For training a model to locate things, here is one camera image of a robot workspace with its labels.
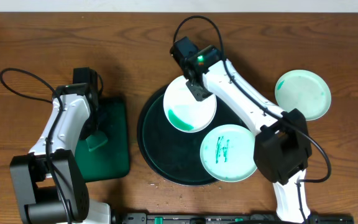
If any white plate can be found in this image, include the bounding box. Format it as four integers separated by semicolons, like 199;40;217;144
200;124;257;182
275;70;332;121
163;76;217;133

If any green scrub sponge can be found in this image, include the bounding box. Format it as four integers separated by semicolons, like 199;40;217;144
85;130;108;152

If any white plate top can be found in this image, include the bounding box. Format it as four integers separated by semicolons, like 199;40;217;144
275;70;332;121

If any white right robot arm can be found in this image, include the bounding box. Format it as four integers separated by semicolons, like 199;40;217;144
183;60;311;223

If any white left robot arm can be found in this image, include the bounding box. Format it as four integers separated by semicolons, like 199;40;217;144
10;83;112;223

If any rectangular green water tray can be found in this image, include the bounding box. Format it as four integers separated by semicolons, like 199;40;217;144
75;98;130;182

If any round black serving tray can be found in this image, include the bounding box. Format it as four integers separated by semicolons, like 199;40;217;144
137;86;246;186

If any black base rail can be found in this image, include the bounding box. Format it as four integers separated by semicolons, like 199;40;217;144
114;213;355;224

